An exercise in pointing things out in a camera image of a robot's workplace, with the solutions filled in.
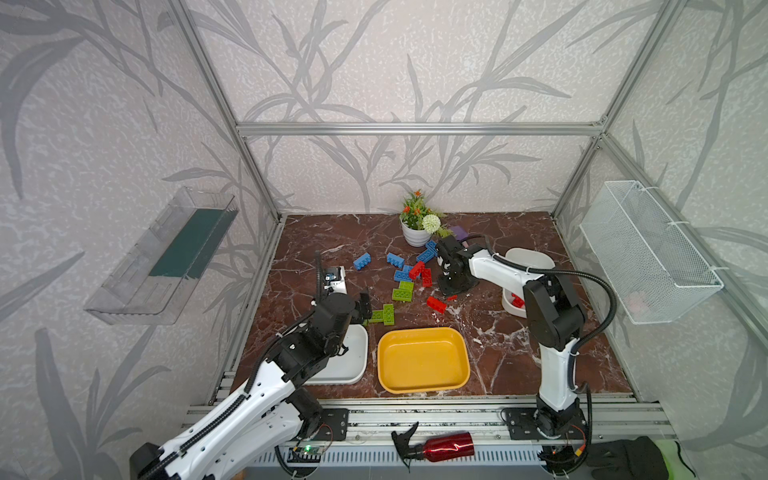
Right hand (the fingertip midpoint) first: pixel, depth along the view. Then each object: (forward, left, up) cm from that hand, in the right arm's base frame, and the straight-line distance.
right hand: (448, 281), depth 98 cm
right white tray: (+8, -29, +2) cm, 30 cm away
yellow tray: (-25, +9, -2) cm, 26 cm away
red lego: (+4, +10, +1) cm, 11 cm away
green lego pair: (-4, +15, -1) cm, 15 cm away
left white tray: (-26, +30, -4) cm, 40 cm away
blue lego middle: (+10, +18, -1) cm, 21 cm away
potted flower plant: (+17, +9, +10) cm, 22 cm away
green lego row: (-12, +20, 0) cm, 24 cm away
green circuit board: (-46, +39, -4) cm, 61 cm away
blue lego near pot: (+11, +7, -1) cm, 13 cm away
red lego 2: (+3, +7, -2) cm, 8 cm away
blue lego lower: (+3, +15, -1) cm, 15 cm away
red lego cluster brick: (-5, -1, -3) cm, 6 cm away
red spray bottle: (-45, +5, +3) cm, 46 cm away
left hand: (-12, +26, +19) cm, 35 cm away
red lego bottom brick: (-7, +4, -2) cm, 9 cm away
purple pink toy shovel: (+24, -7, -4) cm, 25 cm away
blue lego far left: (+9, +29, -1) cm, 31 cm away
